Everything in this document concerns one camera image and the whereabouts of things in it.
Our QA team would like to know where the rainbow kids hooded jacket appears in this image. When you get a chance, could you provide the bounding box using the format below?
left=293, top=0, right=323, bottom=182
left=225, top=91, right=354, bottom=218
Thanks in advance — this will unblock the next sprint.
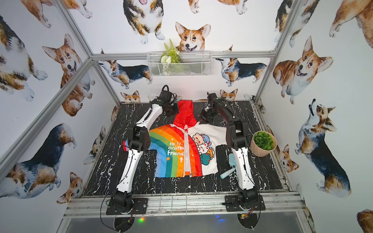
left=122, top=99, right=242, bottom=178

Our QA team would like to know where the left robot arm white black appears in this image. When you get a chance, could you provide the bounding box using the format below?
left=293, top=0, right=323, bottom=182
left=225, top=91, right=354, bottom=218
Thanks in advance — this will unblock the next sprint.
left=106, top=85, right=178, bottom=215

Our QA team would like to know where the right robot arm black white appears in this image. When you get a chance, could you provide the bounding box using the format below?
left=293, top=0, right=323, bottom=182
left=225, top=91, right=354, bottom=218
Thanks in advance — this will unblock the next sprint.
left=199, top=93, right=260, bottom=210

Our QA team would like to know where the light blue toy shovel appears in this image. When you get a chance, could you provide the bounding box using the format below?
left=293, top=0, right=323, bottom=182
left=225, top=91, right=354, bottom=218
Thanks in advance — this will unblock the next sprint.
left=220, top=153, right=237, bottom=179

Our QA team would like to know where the green fern with white flower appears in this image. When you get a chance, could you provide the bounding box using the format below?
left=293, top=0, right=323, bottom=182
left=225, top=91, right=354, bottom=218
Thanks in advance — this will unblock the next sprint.
left=160, top=39, right=181, bottom=75

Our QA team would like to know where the beige pot green plant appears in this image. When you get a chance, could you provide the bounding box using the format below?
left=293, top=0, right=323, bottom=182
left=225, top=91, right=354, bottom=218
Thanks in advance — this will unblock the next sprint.
left=250, top=131, right=277, bottom=157

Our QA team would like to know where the white wire wall basket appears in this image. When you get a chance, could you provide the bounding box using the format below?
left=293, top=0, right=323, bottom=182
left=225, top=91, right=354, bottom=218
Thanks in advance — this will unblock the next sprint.
left=147, top=51, right=212, bottom=77

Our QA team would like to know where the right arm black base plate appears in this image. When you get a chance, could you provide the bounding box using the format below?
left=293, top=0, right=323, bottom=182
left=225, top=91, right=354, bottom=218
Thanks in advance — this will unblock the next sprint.
left=222, top=195, right=266, bottom=212

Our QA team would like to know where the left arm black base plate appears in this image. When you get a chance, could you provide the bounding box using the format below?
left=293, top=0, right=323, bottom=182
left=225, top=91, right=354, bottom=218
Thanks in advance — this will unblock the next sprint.
left=106, top=198, right=148, bottom=215

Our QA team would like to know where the aluminium front rail frame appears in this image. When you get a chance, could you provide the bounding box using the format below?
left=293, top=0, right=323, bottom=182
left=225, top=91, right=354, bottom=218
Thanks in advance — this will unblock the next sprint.
left=63, top=192, right=306, bottom=218

